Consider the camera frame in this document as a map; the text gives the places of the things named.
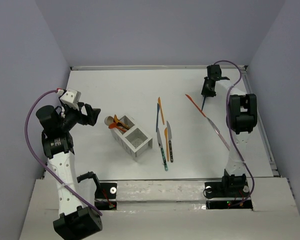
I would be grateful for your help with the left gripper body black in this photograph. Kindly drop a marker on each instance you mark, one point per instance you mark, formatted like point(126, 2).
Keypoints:
point(72, 116)

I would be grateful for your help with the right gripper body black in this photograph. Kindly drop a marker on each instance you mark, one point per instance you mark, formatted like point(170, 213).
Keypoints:
point(206, 91)

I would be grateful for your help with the beige spoon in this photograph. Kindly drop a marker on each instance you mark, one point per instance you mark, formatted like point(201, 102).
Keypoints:
point(109, 120)

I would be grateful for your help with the red-orange spoon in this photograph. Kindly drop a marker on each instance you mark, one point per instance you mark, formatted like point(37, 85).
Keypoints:
point(115, 126)

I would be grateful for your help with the yellow-orange spoon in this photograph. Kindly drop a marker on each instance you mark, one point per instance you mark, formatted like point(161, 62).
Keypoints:
point(116, 118)

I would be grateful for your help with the brown spoon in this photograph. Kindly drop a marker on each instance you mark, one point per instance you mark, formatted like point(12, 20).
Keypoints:
point(121, 124)

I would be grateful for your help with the dark blue spoon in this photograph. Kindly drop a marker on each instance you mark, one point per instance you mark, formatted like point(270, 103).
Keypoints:
point(203, 103)

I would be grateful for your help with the red-orange knife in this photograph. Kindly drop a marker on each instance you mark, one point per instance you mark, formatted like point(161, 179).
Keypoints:
point(193, 102)

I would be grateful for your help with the pink handle knife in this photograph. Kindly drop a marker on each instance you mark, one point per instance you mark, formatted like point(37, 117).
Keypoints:
point(216, 129)

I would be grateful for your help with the orange knife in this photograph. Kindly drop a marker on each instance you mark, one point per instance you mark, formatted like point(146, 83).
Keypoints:
point(161, 110)
point(167, 144)

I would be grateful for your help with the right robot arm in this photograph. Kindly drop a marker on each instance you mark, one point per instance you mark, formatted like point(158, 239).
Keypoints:
point(241, 118)

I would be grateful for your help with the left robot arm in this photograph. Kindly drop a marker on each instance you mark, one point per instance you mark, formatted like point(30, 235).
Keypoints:
point(77, 219)

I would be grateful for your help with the white utensil caddy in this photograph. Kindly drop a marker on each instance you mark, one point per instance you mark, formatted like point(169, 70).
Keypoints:
point(135, 141)

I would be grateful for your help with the blue knife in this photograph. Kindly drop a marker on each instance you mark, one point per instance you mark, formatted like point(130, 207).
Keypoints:
point(157, 117)

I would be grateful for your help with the white cardboard front cover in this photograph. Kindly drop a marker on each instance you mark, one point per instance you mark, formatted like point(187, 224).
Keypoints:
point(176, 210)

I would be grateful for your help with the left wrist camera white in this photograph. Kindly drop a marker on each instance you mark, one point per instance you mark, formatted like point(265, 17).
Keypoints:
point(69, 97)

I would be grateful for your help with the teal patterned handle knife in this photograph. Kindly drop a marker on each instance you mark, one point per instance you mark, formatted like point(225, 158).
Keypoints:
point(160, 144)

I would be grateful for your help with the dark handle steel knife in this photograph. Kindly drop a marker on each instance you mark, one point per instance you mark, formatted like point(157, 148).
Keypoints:
point(169, 137)

